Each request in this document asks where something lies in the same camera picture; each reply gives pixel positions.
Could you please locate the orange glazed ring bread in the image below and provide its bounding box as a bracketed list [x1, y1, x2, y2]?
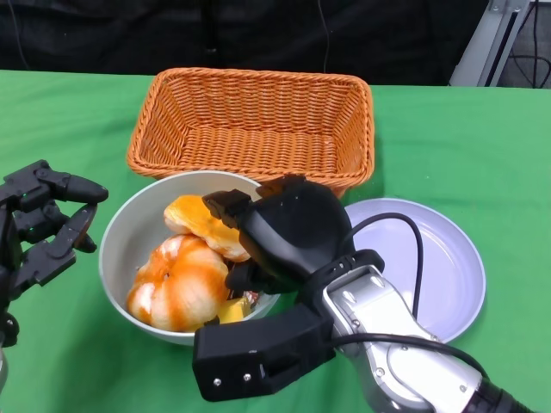
[164, 194, 251, 263]

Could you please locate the orange white striped bread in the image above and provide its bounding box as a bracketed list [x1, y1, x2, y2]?
[126, 234, 232, 333]

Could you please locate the black floor cable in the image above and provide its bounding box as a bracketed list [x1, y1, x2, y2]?
[510, 0, 551, 89]

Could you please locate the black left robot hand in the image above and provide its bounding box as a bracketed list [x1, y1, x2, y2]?
[0, 159, 109, 348]

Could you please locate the orange wicker basket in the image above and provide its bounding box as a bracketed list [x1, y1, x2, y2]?
[126, 67, 375, 200]

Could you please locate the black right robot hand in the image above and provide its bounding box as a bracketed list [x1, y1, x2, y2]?
[201, 174, 385, 305]

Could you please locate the black backdrop curtain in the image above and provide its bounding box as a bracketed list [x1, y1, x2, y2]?
[0, 0, 492, 87]

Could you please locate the lilac round plate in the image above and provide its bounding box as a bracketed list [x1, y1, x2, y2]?
[342, 197, 487, 345]

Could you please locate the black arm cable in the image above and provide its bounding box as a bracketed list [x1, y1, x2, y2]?
[333, 212, 490, 379]

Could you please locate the grey metal stand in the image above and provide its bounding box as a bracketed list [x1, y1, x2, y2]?
[449, 0, 533, 87]

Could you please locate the pale grey bowl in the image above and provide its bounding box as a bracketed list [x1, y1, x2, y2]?
[98, 170, 281, 348]

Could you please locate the yellow cake slice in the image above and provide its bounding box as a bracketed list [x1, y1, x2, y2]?
[217, 297, 253, 324]

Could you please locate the green tablecloth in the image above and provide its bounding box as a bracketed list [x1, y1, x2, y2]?
[0, 68, 551, 413]

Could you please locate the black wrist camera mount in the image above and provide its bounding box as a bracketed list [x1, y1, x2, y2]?
[191, 300, 337, 402]

